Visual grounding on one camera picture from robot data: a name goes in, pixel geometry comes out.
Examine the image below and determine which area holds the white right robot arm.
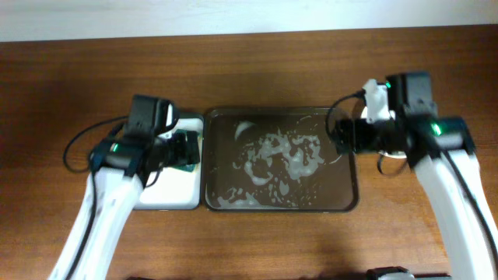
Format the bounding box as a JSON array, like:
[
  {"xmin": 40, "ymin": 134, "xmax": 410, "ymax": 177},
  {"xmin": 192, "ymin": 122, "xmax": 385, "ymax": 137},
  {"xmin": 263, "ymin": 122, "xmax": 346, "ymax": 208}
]
[{"xmin": 329, "ymin": 116, "xmax": 497, "ymax": 279}]

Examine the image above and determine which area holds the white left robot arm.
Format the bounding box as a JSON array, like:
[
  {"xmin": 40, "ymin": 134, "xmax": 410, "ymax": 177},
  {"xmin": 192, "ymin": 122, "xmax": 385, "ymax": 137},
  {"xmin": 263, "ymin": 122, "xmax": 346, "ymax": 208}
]
[{"xmin": 50, "ymin": 130, "xmax": 202, "ymax": 279}]

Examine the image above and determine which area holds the dark brown serving tray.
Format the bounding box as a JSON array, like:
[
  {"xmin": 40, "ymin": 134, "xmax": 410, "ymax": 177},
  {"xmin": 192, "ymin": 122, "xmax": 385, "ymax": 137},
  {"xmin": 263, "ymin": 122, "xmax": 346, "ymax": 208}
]
[{"xmin": 201, "ymin": 107, "xmax": 359, "ymax": 212}]

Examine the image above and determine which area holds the black tray with white liner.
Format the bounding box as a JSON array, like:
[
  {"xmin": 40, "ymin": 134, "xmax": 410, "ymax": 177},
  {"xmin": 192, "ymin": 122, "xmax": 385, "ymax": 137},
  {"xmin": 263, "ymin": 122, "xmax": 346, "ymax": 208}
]
[{"xmin": 135, "ymin": 113, "xmax": 204, "ymax": 211}]

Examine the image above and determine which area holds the green and yellow sponge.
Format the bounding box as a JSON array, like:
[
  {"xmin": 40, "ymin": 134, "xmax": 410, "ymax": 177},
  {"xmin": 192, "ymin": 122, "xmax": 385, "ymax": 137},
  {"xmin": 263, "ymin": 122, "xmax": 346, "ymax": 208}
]
[{"xmin": 174, "ymin": 130, "xmax": 201, "ymax": 173}]

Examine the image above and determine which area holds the pale green plate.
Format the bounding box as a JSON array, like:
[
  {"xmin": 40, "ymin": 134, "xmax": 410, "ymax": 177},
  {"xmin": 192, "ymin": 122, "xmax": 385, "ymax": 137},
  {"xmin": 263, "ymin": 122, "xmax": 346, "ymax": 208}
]
[{"xmin": 360, "ymin": 107, "xmax": 406, "ymax": 159}]

